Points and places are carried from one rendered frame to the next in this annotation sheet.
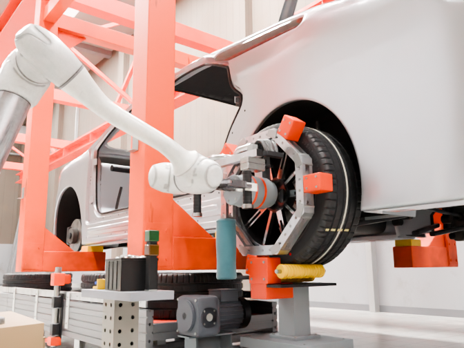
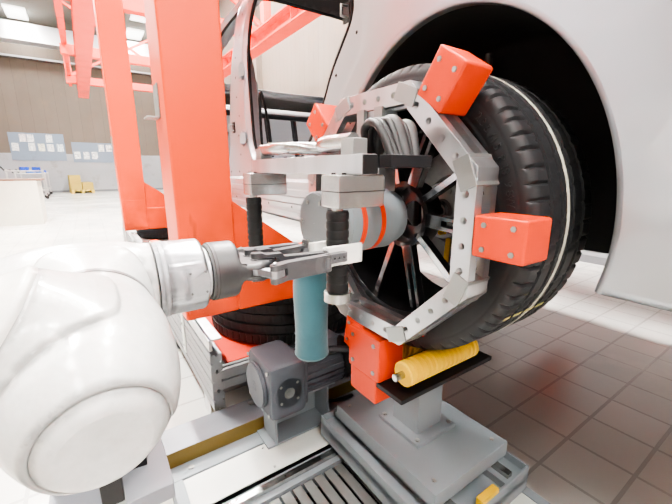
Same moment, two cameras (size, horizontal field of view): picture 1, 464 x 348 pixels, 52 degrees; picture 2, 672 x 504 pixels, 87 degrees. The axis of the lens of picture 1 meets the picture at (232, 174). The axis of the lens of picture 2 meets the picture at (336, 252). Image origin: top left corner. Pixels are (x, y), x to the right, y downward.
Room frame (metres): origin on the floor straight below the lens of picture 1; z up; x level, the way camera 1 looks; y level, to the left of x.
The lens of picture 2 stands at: (1.27, -0.09, 0.96)
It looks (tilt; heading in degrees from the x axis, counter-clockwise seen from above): 13 degrees down; 4
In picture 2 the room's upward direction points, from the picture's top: straight up
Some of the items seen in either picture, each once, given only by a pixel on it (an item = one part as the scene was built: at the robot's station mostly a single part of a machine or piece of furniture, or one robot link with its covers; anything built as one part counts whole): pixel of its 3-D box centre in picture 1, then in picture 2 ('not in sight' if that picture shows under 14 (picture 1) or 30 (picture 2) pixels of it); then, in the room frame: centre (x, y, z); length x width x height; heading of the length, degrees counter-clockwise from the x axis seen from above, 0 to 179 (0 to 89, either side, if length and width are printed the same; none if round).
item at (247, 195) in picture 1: (247, 188); (337, 253); (1.83, -0.06, 0.83); 0.04 x 0.04 x 0.16
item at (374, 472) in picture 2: not in sight; (414, 448); (2.21, -0.27, 0.13); 0.50 x 0.36 x 0.10; 39
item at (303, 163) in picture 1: (262, 193); (378, 216); (2.11, -0.14, 0.85); 0.54 x 0.07 x 0.54; 39
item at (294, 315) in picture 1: (294, 314); (417, 392); (2.21, -0.27, 0.32); 0.40 x 0.30 x 0.28; 39
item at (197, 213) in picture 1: (197, 199); (255, 226); (2.09, 0.15, 0.83); 0.04 x 0.04 x 0.16
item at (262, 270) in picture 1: (271, 277); (386, 355); (2.13, -0.17, 0.48); 0.16 x 0.12 x 0.17; 129
